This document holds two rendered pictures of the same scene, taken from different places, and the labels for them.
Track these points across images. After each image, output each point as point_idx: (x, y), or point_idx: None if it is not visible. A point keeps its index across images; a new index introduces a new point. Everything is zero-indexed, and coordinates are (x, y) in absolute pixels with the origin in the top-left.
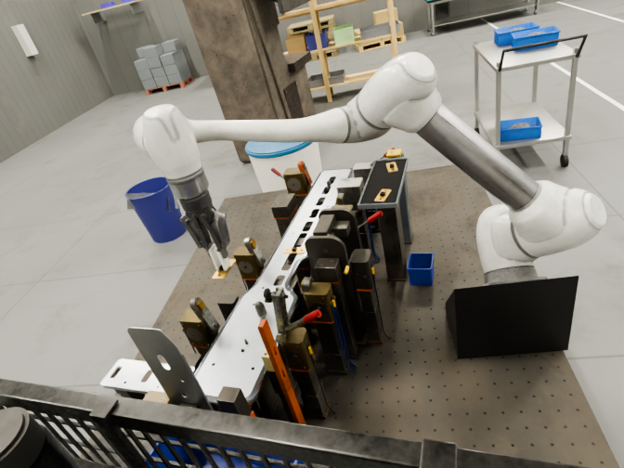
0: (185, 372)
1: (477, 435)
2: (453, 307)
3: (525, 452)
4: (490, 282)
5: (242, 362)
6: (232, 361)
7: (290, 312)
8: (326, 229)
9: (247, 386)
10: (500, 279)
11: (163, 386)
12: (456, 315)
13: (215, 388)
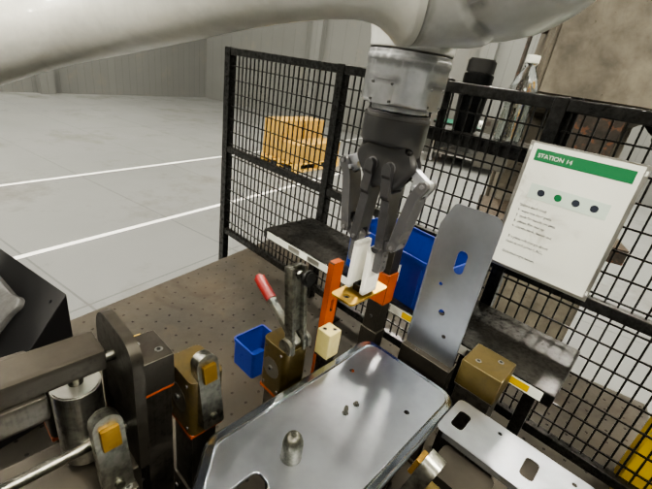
0: (436, 266)
1: (175, 344)
2: (56, 341)
3: (166, 321)
4: (13, 298)
5: (362, 386)
6: (375, 397)
7: (248, 414)
8: (80, 335)
9: (366, 355)
10: (1, 294)
11: (468, 314)
12: (72, 333)
13: (407, 376)
